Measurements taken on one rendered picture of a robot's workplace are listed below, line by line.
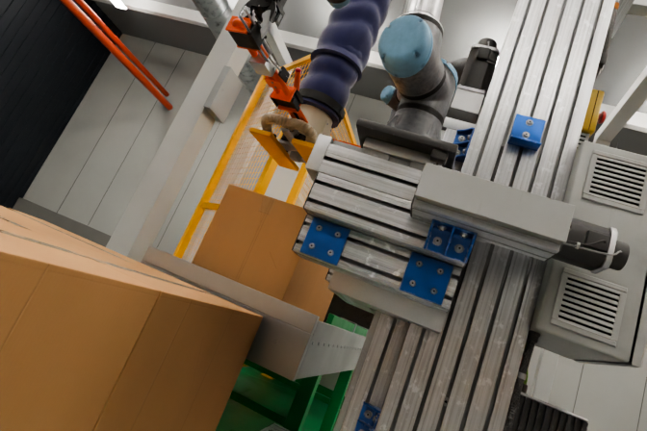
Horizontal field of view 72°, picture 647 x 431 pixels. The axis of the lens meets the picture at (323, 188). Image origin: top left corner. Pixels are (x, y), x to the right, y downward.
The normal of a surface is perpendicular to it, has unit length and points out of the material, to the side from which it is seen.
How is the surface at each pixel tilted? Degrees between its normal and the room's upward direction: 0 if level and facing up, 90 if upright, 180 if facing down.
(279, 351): 90
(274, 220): 90
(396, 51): 97
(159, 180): 90
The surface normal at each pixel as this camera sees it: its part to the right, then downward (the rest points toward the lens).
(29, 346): 0.90, 0.29
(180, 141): -0.21, -0.35
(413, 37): -0.50, -0.29
